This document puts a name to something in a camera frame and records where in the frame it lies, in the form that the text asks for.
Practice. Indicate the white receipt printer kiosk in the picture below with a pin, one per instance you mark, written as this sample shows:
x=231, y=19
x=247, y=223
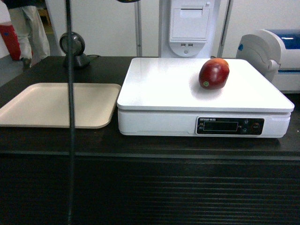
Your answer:
x=187, y=28

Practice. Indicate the red fire extinguisher box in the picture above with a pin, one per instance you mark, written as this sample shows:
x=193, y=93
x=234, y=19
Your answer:
x=9, y=36

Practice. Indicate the white and blue printer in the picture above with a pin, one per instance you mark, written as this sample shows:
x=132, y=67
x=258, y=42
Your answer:
x=276, y=55

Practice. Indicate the white checkout scale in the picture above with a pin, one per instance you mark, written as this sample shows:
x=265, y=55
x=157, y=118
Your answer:
x=162, y=96

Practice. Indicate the grey slanted pole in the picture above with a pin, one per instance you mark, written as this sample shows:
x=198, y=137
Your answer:
x=225, y=28

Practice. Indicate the beige plastic tray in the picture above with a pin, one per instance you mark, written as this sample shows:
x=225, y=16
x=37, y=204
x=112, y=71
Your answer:
x=45, y=105

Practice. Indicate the dark red mango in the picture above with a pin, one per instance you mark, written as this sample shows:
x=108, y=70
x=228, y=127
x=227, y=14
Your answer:
x=214, y=74

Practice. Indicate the person in white trousers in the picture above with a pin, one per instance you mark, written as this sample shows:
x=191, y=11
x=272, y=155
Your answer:
x=28, y=25

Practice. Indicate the grey vertical pole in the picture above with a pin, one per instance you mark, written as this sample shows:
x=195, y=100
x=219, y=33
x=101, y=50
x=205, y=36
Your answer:
x=138, y=29

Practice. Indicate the black barcode scanner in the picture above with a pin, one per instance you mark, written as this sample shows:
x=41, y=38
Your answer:
x=81, y=60

